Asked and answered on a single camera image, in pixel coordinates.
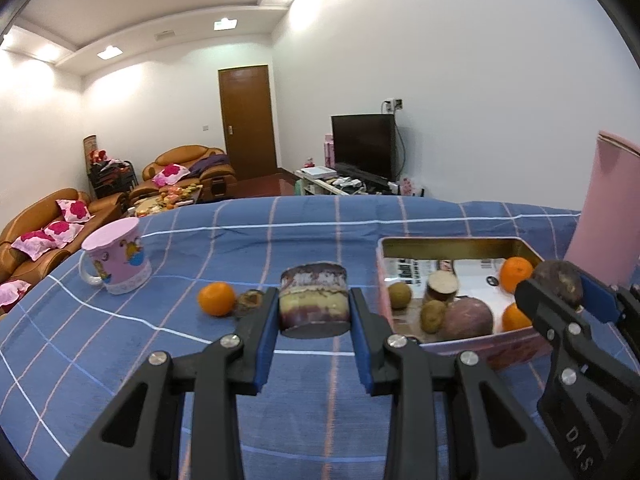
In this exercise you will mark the pink tin lid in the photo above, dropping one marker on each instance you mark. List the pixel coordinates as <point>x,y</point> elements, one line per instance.
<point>605,210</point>

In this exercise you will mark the orange tangerine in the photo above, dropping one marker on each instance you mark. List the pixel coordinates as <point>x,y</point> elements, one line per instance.
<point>514,319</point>
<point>516,274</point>
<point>216,299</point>

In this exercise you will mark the blue checked cloth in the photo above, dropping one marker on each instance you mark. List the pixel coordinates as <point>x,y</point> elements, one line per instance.
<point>125,360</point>

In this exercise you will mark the brown leather armchair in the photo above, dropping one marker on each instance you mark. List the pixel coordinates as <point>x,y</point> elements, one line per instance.
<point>200,182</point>

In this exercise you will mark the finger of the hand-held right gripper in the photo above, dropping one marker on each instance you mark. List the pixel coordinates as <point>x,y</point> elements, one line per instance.
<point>599,300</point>
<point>560,345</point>

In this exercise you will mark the black storage rack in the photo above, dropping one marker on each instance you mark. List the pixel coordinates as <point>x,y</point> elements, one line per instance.
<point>110,177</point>

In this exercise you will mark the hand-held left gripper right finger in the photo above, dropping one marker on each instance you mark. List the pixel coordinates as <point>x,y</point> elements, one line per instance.
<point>363,352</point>

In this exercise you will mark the small red white figurine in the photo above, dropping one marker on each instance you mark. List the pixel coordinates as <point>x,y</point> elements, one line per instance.
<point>309,163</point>

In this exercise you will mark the brown wooden door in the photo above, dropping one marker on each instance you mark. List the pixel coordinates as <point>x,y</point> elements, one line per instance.
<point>247,120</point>

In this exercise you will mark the pink floral cushion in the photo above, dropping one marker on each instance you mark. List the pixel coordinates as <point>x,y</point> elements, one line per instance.
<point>32,245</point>
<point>62,232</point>
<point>12,294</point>
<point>75,210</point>
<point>170,175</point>

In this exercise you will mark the round purple root vegetable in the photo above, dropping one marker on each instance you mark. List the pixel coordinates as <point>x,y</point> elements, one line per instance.
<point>467,319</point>

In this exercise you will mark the ceiling air vent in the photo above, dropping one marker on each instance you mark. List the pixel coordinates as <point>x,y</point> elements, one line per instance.
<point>163,35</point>

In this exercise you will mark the brown leather sofa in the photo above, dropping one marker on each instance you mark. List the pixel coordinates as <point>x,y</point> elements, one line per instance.
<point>30,217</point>

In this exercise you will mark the black television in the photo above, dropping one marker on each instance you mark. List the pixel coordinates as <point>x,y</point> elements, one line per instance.
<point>364,142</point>

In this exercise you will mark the square ceiling light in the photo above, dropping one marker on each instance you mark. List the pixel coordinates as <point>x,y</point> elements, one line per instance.
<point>225,23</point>
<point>109,52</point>

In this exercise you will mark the wooden board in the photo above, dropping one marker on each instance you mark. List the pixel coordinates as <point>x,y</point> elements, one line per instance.
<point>90,147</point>

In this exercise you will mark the cut yam chunk beige face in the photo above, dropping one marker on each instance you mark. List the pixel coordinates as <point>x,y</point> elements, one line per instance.
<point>441,285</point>

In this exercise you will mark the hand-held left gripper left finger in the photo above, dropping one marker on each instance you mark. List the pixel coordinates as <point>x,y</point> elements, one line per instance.
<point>265,345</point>

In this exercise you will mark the coffee table with snacks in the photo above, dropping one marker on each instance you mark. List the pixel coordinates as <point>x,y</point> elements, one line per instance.
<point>165,199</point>

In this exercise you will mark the tall pink box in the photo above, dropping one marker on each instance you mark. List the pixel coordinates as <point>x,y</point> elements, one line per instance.
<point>328,150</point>

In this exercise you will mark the wrinkled brown passion fruit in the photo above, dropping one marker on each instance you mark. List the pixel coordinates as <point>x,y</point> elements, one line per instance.
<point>250,302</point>

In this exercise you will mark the white printed paper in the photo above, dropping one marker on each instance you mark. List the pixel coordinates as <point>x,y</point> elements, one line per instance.
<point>475,272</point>

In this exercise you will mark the white television stand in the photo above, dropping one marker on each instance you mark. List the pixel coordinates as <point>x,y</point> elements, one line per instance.
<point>320,182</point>

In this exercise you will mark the purple white banded yam chunk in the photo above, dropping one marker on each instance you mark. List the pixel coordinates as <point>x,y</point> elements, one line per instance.
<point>314,305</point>

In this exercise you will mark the dark purple passion fruit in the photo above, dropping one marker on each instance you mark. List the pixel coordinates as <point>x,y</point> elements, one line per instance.
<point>557,277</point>

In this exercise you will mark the purple cloth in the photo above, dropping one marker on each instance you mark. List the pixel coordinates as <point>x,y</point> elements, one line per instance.
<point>210,165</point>

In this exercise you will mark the pink cartoon mug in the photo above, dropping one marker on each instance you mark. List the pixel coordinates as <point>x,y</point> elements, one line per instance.
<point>120,265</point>

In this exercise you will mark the pink tin box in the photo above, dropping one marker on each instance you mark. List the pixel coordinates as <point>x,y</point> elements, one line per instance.
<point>450,352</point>

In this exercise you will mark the white wall socket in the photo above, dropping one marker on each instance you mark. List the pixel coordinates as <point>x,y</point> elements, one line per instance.
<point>392,105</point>

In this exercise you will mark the pink floral bag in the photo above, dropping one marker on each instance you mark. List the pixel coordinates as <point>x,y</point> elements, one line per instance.
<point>411,186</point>

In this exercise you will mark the brown kiwi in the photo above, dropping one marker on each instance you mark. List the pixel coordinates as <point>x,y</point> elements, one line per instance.
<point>432,316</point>
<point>400,295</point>

